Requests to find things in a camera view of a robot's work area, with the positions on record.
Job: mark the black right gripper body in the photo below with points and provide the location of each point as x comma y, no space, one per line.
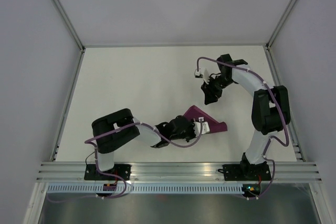
220,82

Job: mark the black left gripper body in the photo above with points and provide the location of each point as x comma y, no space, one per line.
188,134

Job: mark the purple cloth napkin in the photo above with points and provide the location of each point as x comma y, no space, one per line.
194,113

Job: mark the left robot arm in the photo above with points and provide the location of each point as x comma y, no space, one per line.
117,129

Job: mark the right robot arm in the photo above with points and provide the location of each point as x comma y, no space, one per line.
270,115

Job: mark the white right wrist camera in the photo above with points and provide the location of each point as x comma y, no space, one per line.
202,73

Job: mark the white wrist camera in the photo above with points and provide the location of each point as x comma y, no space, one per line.
202,73
201,127

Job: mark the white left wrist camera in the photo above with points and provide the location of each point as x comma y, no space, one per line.
201,127

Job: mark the white slotted cable duct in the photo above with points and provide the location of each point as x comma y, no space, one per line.
147,188

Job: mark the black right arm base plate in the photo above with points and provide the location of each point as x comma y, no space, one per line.
236,172

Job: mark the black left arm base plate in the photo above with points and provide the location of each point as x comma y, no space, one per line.
117,172

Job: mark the right aluminium frame post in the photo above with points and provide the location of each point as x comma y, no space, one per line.
283,18

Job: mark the aluminium frame post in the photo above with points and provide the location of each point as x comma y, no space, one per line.
65,18
283,18

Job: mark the aluminium frame rail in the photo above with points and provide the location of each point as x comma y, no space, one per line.
285,172

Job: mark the left aluminium frame post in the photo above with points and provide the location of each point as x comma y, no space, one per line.
65,18

